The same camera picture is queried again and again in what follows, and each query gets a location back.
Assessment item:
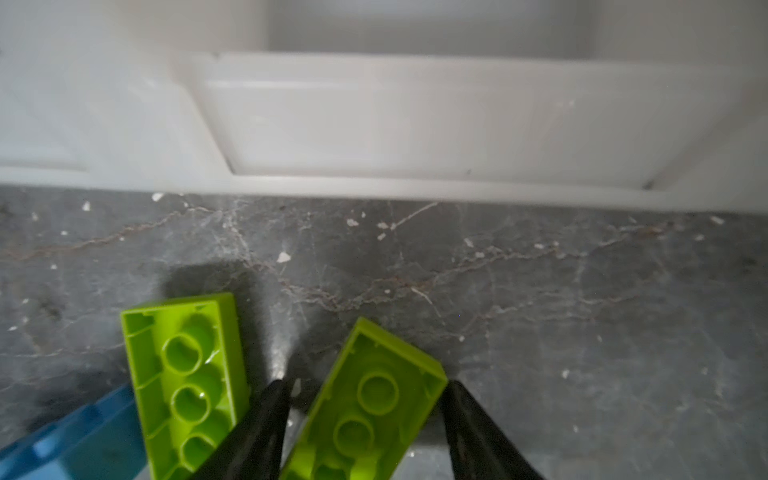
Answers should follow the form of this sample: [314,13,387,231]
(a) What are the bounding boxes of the white bin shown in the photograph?
[179,53,767,214]
[1,50,231,193]

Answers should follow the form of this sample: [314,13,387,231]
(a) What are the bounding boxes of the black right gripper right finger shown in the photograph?
[440,380,543,480]

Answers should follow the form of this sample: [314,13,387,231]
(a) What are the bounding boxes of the green lego brick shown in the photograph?
[121,292,250,479]
[280,317,448,479]

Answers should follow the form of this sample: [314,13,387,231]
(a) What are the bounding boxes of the blue lego brick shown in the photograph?
[1,384,147,479]

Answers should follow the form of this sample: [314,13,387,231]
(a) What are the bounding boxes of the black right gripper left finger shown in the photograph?
[191,380,290,480]

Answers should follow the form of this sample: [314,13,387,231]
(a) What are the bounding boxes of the white middle bin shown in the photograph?
[1,50,231,193]

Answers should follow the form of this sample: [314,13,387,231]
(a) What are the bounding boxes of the white right bin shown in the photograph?
[179,53,767,214]

